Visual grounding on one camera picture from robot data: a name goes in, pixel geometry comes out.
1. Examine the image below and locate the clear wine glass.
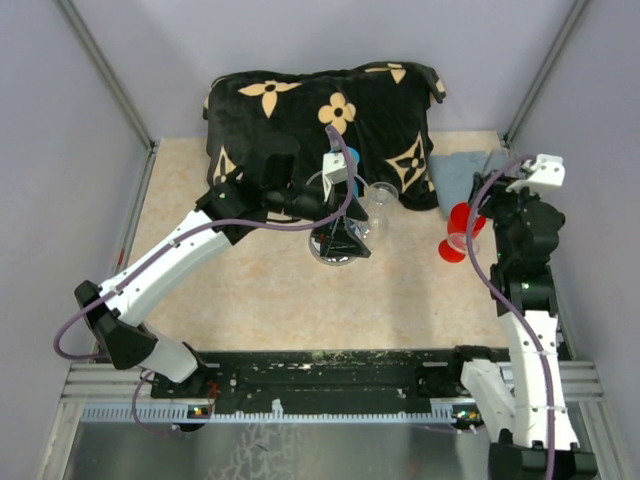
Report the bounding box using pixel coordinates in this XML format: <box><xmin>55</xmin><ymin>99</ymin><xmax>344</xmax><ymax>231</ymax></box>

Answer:
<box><xmin>366</xmin><ymin>182</ymin><xmax>399</xmax><ymax>234</ymax></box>
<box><xmin>447</xmin><ymin>147</ymin><xmax>514</xmax><ymax>255</ymax></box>

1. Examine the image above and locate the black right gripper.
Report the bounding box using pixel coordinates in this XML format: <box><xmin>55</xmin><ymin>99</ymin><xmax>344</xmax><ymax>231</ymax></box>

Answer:
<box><xmin>468</xmin><ymin>169</ymin><xmax>540</xmax><ymax>262</ymax></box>

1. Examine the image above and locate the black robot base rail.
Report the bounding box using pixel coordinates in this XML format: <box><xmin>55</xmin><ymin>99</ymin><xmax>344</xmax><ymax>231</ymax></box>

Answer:
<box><xmin>149</xmin><ymin>344</ymin><xmax>481</xmax><ymax>416</ymax></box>

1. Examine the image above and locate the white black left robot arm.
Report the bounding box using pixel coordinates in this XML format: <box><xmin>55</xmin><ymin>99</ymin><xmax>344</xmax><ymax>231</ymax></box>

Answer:
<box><xmin>75</xmin><ymin>127</ymin><xmax>371</xmax><ymax>397</ymax></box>

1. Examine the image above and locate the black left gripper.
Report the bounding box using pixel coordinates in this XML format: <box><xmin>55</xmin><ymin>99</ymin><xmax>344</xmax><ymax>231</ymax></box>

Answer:
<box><xmin>266</xmin><ymin>175</ymin><xmax>371</xmax><ymax>257</ymax></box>

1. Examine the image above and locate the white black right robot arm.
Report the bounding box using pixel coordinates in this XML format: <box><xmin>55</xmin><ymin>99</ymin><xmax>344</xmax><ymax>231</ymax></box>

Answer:
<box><xmin>446</xmin><ymin>172</ymin><xmax>598</xmax><ymax>479</ymax></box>

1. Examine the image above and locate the grey blue cloth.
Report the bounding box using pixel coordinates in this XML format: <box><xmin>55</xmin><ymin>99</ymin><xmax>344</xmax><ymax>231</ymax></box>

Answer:
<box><xmin>428</xmin><ymin>149</ymin><xmax>508</xmax><ymax>218</ymax></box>

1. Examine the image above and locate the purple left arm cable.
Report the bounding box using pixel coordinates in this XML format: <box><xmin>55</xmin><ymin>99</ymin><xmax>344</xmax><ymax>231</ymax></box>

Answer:
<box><xmin>52</xmin><ymin>124</ymin><xmax>357</xmax><ymax>440</ymax></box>

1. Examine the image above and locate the red plastic wine glass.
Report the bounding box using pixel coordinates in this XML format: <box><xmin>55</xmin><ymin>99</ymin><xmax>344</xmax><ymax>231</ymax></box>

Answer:
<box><xmin>438</xmin><ymin>203</ymin><xmax>471</xmax><ymax>263</ymax></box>

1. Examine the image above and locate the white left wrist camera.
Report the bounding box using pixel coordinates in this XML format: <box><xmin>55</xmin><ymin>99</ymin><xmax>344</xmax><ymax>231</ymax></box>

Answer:
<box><xmin>321</xmin><ymin>152</ymin><xmax>348</xmax><ymax>201</ymax></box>

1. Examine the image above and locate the grey slotted cable duct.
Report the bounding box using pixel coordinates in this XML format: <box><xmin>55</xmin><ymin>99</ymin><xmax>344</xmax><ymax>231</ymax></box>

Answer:
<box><xmin>81</xmin><ymin>400</ymin><xmax>484</xmax><ymax>426</ymax></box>

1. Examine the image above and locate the blue plastic wine glass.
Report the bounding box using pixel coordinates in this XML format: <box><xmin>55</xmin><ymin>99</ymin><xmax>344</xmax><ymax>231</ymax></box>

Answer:
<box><xmin>327</xmin><ymin>145</ymin><xmax>362</xmax><ymax>199</ymax></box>

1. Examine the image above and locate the clear wine glass right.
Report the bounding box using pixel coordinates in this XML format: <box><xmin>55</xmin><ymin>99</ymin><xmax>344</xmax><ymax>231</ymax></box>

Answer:
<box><xmin>366</xmin><ymin>182</ymin><xmax>399</xmax><ymax>234</ymax></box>

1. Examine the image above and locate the black floral blanket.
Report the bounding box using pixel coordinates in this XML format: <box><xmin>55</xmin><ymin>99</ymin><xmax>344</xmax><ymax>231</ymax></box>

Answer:
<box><xmin>202</xmin><ymin>61</ymin><xmax>446</xmax><ymax>211</ymax></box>

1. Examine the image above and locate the clear wine glass front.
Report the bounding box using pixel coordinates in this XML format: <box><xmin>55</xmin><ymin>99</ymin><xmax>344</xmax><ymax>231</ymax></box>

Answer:
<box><xmin>447</xmin><ymin>147</ymin><xmax>514</xmax><ymax>255</ymax></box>

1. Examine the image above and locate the chrome wire wine glass rack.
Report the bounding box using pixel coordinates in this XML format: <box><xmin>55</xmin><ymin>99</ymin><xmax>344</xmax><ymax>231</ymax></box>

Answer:
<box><xmin>299</xmin><ymin>171</ymin><xmax>371</xmax><ymax>266</ymax></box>

